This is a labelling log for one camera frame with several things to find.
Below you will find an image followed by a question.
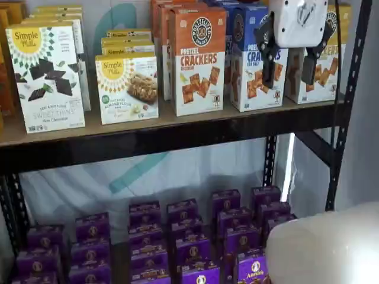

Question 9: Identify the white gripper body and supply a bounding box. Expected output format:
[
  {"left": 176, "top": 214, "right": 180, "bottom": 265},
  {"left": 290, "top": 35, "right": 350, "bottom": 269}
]
[{"left": 268, "top": 0, "right": 329, "bottom": 49}]

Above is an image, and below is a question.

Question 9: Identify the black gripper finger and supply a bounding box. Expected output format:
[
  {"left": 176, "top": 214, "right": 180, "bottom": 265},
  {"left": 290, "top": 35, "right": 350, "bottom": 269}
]
[
  {"left": 253, "top": 11, "right": 282, "bottom": 89},
  {"left": 301, "top": 20, "right": 332, "bottom": 85}
]

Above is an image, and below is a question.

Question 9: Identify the yellow honey mustard crackers box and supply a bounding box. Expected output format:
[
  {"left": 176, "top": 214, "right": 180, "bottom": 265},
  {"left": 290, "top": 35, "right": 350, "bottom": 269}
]
[{"left": 284, "top": 4, "right": 347, "bottom": 105}]

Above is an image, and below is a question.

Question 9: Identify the blue sea salt crackers box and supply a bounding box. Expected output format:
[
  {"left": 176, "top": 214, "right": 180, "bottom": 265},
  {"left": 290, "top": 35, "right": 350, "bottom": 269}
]
[
  {"left": 230, "top": 5, "right": 290, "bottom": 113},
  {"left": 204, "top": 0, "right": 270, "bottom": 95}
]

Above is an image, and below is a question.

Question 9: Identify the orange cheddar pretzel crackers box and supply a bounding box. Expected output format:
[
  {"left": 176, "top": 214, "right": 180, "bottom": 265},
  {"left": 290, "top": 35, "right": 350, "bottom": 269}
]
[
  {"left": 169, "top": 6, "right": 228, "bottom": 117},
  {"left": 158, "top": 2, "right": 208, "bottom": 101},
  {"left": 150, "top": 0, "right": 205, "bottom": 48}
]

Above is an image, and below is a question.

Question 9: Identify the wooden shelf board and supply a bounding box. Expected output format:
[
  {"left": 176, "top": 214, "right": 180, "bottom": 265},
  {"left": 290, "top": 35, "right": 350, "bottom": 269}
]
[{"left": 0, "top": 91, "right": 346, "bottom": 148}]

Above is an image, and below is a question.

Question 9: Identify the purple Annie's snack box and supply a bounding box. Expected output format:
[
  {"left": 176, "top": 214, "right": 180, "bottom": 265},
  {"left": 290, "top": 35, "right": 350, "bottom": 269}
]
[
  {"left": 11, "top": 271, "right": 59, "bottom": 284},
  {"left": 166, "top": 198, "right": 198, "bottom": 222},
  {"left": 68, "top": 264, "right": 112, "bottom": 284},
  {"left": 258, "top": 202, "right": 291, "bottom": 223},
  {"left": 217, "top": 208, "right": 252, "bottom": 232},
  {"left": 171, "top": 218, "right": 204, "bottom": 239},
  {"left": 181, "top": 262, "right": 221, "bottom": 284},
  {"left": 236, "top": 251, "right": 272, "bottom": 284},
  {"left": 251, "top": 186, "right": 281, "bottom": 208},
  {"left": 16, "top": 247, "right": 62, "bottom": 275},
  {"left": 129, "top": 201, "right": 161, "bottom": 225},
  {"left": 27, "top": 225, "right": 66, "bottom": 250},
  {"left": 130, "top": 266, "right": 171, "bottom": 284},
  {"left": 266, "top": 214, "right": 297, "bottom": 235},
  {"left": 75, "top": 212, "right": 111, "bottom": 243},
  {"left": 224, "top": 226, "right": 260, "bottom": 256},
  {"left": 211, "top": 189, "right": 241, "bottom": 214},
  {"left": 70, "top": 241, "right": 111, "bottom": 267},
  {"left": 130, "top": 244, "right": 169, "bottom": 269},
  {"left": 175, "top": 235, "right": 211, "bottom": 266},
  {"left": 127, "top": 223, "right": 163, "bottom": 246}
]

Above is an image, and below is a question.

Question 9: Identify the Simple Mills almond bar box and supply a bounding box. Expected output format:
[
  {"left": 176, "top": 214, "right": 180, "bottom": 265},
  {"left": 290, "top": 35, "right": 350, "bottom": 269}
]
[
  {"left": 94, "top": 54, "right": 160, "bottom": 125},
  {"left": 106, "top": 28, "right": 153, "bottom": 41},
  {"left": 100, "top": 37, "right": 156, "bottom": 57}
]

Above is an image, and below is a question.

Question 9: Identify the black metal shelving rack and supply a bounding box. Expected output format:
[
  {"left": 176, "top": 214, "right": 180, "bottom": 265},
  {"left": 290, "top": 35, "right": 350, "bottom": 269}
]
[{"left": 0, "top": 0, "right": 374, "bottom": 284}]

